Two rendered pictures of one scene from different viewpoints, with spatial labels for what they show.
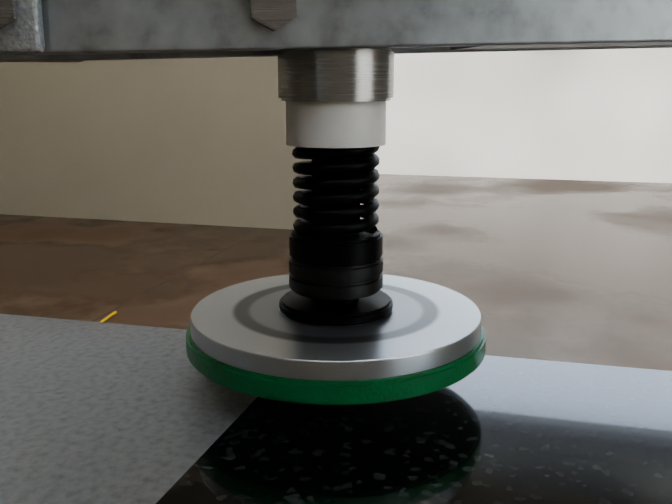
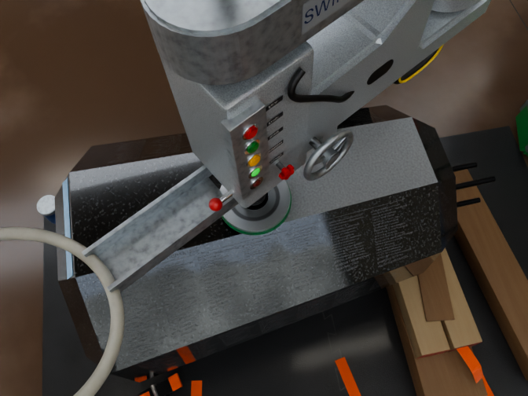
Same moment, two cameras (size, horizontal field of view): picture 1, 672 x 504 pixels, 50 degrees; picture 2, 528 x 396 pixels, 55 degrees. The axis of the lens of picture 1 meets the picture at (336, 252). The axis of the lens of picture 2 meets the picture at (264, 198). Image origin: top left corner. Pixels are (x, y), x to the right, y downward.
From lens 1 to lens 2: 1.62 m
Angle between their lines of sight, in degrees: 99
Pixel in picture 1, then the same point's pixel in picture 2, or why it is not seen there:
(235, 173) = not seen: outside the picture
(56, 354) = (329, 184)
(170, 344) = (308, 203)
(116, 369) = (307, 185)
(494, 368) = (221, 229)
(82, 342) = (331, 193)
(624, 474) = not seen: hidden behind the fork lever
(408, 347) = not seen: hidden behind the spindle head
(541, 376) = (210, 230)
